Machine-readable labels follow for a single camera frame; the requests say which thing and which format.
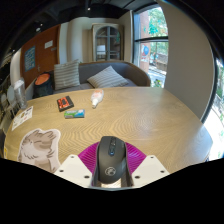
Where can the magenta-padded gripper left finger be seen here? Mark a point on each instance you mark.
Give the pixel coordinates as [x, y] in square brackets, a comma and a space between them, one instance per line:
[73, 168]

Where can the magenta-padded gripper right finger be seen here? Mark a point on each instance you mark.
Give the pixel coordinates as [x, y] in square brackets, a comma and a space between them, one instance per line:
[150, 168]

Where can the black computer mouse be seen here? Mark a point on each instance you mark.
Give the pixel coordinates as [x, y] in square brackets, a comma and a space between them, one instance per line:
[111, 163]

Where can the cat-shaped mouse pad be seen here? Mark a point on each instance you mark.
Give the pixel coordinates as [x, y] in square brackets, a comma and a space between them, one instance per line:
[38, 148]

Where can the green tissue pack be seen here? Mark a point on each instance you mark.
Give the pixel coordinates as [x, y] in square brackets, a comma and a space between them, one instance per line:
[74, 114]

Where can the black and orange box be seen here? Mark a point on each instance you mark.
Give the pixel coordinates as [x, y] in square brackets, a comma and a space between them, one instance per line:
[65, 103]

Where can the white sticker sheet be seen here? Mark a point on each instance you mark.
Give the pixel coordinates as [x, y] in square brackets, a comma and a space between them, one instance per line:
[22, 118]

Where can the small white squeeze bottle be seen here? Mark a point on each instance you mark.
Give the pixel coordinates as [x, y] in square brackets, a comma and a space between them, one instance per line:
[97, 97]

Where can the black bag with orange top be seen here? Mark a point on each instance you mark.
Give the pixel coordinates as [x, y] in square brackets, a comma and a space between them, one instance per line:
[43, 86]

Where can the clear shaker bottle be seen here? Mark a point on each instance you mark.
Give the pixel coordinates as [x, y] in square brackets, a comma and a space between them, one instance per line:
[20, 95]

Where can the square striped grey pillow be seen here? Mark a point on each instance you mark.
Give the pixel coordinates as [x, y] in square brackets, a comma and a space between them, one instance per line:
[66, 75]

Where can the group of white chairs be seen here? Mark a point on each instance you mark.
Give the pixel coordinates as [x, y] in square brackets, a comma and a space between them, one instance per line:
[7, 101]

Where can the long striped grey pillow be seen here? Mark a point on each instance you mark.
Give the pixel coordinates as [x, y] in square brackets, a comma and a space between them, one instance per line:
[107, 78]

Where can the grey curved sofa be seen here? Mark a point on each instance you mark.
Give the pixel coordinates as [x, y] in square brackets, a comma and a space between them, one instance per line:
[133, 73]

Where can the black-framed window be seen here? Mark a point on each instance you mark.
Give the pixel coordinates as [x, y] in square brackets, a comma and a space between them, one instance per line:
[150, 39]

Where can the arched wooden glass cabinet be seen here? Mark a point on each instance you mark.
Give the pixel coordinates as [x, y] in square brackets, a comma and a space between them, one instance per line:
[107, 41]

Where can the blue wall poster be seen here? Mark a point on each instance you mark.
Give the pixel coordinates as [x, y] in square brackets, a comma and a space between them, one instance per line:
[29, 58]

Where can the small white wall sign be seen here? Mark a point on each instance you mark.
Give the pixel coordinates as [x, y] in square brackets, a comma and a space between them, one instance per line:
[48, 44]

